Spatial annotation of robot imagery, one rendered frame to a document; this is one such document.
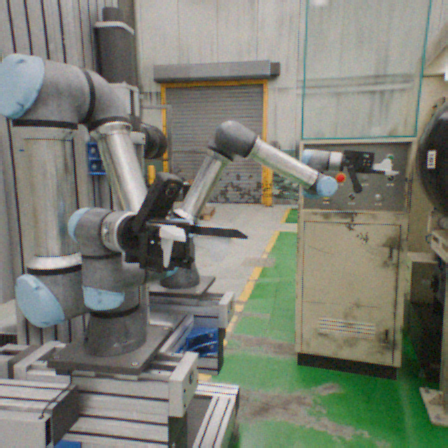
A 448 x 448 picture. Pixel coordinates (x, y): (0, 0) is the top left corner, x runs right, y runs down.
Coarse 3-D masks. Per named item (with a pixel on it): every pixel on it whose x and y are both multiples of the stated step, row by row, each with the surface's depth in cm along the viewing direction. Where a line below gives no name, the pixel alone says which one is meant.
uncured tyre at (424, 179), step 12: (444, 108) 146; (432, 120) 154; (444, 120) 142; (432, 132) 146; (444, 132) 141; (420, 144) 159; (432, 144) 145; (444, 144) 141; (420, 156) 155; (444, 156) 142; (420, 168) 156; (432, 168) 145; (444, 168) 142; (420, 180) 161; (432, 180) 146; (444, 180) 143; (432, 192) 149; (444, 192) 144; (432, 204) 165; (444, 204) 147
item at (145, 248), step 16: (128, 224) 70; (176, 224) 65; (128, 240) 70; (144, 240) 65; (160, 240) 64; (128, 256) 70; (144, 256) 65; (160, 256) 64; (176, 256) 66; (160, 272) 63
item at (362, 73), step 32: (320, 0) 202; (352, 0) 199; (384, 0) 195; (416, 0) 192; (320, 32) 204; (352, 32) 201; (384, 32) 197; (416, 32) 194; (320, 64) 207; (352, 64) 203; (384, 64) 199; (416, 64) 196; (320, 96) 209; (352, 96) 205; (384, 96) 201; (416, 96) 198; (320, 128) 211; (352, 128) 207; (384, 128) 203; (416, 128) 199
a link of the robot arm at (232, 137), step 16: (224, 128) 145; (240, 128) 143; (224, 144) 145; (240, 144) 142; (256, 144) 143; (256, 160) 147; (272, 160) 145; (288, 160) 146; (288, 176) 149; (304, 176) 148; (320, 176) 149; (320, 192) 148
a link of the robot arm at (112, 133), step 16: (96, 80) 86; (96, 96) 85; (112, 96) 89; (96, 112) 87; (112, 112) 88; (96, 128) 88; (112, 128) 88; (128, 128) 91; (112, 144) 88; (128, 144) 90; (112, 160) 88; (128, 160) 89; (112, 176) 88; (128, 176) 88; (128, 192) 87; (144, 192) 89; (128, 208) 87
